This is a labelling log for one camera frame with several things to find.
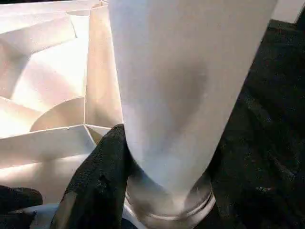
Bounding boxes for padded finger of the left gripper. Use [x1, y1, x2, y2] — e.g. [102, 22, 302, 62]
[0, 185, 43, 215]

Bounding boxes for right gripper padded finger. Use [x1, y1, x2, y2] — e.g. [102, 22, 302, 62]
[50, 124, 132, 229]

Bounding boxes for white plastic table top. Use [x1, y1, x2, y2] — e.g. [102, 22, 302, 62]
[0, 0, 139, 229]

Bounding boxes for white plastic table leg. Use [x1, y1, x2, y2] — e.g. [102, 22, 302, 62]
[107, 0, 278, 225]

